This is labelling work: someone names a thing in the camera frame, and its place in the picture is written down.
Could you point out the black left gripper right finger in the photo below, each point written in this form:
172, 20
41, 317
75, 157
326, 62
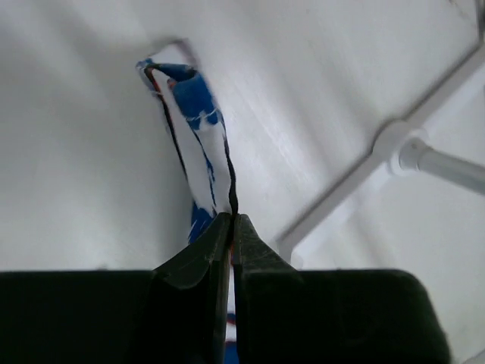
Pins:
263, 283

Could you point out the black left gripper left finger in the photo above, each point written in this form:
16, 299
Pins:
191, 294

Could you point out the blue patterned trousers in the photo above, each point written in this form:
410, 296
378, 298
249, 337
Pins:
199, 135

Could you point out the white clothes rack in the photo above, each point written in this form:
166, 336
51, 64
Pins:
376, 79

